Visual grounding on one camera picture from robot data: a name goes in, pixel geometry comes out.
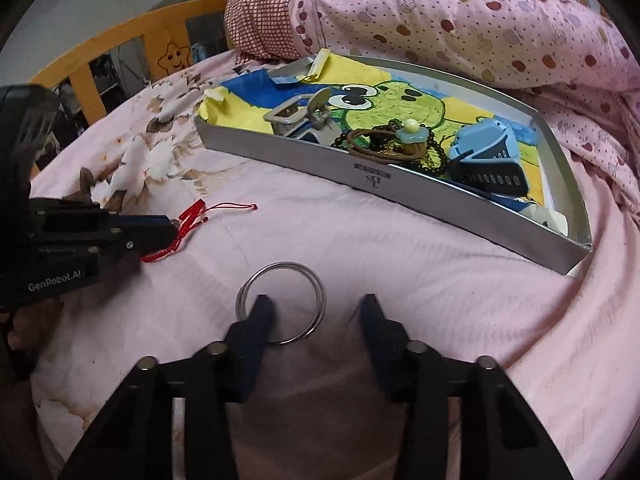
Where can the grey shallow cardboard tray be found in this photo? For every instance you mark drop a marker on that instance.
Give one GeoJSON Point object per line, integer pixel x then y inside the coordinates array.
{"type": "Point", "coordinates": [555, 235]}

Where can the person's left hand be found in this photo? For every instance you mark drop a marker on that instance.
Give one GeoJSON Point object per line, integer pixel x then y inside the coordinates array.
{"type": "Point", "coordinates": [25, 333]}

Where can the grey metal hair clip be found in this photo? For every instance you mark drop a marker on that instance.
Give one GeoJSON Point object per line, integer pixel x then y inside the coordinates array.
{"type": "Point", "coordinates": [305, 117]}

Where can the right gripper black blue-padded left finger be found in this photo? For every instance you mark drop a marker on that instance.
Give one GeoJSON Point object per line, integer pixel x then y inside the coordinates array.
{"type": "Point", "coordinates": [131, 437]}

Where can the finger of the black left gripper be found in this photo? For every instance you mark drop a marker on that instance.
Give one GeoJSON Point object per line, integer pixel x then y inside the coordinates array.
{"type": "Point", "coordinates": [145, 234]}

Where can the pink floral bed sheet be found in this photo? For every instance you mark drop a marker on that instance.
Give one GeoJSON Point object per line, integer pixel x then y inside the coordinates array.
{"type": "Point", "coordinates": [570, 343]}

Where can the green frog crayon drawing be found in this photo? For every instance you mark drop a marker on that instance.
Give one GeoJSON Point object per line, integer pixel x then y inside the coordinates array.
{"type": "Point", "coordinates": [366, 97]}

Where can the pink dotted rolled quilt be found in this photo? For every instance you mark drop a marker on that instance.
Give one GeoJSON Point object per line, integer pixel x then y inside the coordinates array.
{"type": "Point", "coordinates": [557, 55]}

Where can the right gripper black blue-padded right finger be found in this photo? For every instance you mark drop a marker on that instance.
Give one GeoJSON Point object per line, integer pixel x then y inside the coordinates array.
{"type": "Point", "coordinates": [501, 436]}

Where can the light blue hair claw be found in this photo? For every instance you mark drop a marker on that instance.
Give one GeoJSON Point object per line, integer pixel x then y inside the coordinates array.
{"type": "Point", "coordinates": [486, 156]}

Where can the small blue grey clip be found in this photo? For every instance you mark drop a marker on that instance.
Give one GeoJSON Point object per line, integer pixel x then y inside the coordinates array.
{"type": "Point", "coordinates": [293, 72]}

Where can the silver bangle rings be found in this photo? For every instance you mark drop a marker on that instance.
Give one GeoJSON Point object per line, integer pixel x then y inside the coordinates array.
{"type": "Point", "coordinates": [282, 302]}

